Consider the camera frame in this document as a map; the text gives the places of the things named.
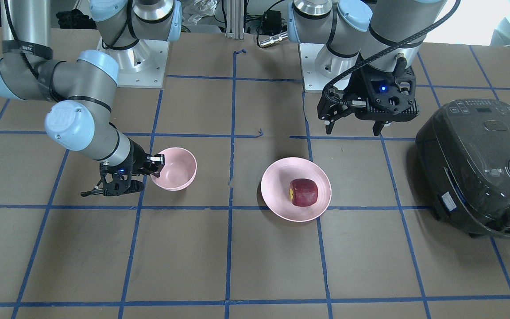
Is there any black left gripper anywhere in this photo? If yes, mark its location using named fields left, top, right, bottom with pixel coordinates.
left=317, top=62, right=418, bottom=136

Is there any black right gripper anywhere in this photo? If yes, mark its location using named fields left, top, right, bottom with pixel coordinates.
left=124, top=140, right=165, bottom=178

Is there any pink bowl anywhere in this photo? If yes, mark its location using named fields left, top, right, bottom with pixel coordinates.
left=151, top=147, right=197, bottom=191

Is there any red apple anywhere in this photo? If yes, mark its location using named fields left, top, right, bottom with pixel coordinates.
left=289, top=178, right=319, bottom=207

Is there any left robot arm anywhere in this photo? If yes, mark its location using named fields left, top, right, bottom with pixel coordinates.
left=287, top=0, right=445, bottom=136

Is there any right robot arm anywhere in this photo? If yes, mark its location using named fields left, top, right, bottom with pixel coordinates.
left=0, top=0, right=182, bottom=176

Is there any pink plate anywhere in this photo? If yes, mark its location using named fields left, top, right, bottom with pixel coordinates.
left=260, top=157, right=332, bottom=222

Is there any silver metal connector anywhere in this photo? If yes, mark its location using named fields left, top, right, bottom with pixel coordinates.
left=255, top=31, right=289, bottom=49

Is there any black rice cooker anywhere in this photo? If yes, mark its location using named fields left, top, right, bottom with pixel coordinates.
left=415, top=98, right=510, bottom=240

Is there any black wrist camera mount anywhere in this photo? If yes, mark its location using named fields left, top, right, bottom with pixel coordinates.
left=80, top=162, right=144, bottom=197

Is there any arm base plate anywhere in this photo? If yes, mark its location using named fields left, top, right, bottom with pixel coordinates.
left=299, top=43, right=358, bottom=93
left=97, top=38, right=170, bottom=89

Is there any aluminium frame post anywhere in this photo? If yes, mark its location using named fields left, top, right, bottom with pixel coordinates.
left=222, top=0, right=245, bottom=41

